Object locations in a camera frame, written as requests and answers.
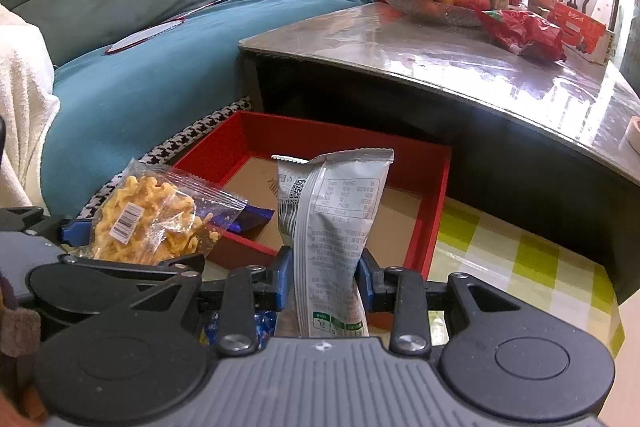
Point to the person's left forearm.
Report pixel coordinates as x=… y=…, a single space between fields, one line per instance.
x=20 y=332

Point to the dark glossy coffee table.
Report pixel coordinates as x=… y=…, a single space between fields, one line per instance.
x=400 y=52

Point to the glass fruit bowl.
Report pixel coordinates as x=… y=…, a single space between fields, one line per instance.
x=435 y=14

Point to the grey white snack packet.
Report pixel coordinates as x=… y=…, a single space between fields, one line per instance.
x=335 y=217

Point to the purple wafer biscuit packet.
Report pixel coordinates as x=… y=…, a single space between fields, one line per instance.
x=255 y=218

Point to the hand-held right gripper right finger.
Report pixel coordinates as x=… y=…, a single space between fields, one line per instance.
x=364 y=279

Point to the clear bag of yellow crisps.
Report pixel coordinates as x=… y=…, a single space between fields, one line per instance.
x=145 y=217

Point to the blue houndstooth-edged cushion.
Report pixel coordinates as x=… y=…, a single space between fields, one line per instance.
x=150 y=97

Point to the green checked tablecloth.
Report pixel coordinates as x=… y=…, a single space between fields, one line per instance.
x=500 y=247

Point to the red cardboard box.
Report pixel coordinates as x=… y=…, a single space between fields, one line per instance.
x=325 y=132

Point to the blue snack packet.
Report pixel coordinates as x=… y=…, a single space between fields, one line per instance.
x=262 y=324

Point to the red crinkled snack bag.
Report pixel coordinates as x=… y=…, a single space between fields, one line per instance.
x=525 y=34

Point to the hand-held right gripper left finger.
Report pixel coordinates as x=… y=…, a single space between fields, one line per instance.
x=284 y=279

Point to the cream fleece blanket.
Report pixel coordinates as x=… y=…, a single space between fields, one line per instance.
x=20 y=107

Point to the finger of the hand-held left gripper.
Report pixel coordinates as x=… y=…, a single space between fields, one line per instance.
x=125 y=269
x=75 y=232

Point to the red-rimmed white flat object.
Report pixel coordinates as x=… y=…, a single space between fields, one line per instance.
x=145 y=34

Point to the white tape roll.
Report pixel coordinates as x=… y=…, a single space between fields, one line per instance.
x=632 y=133

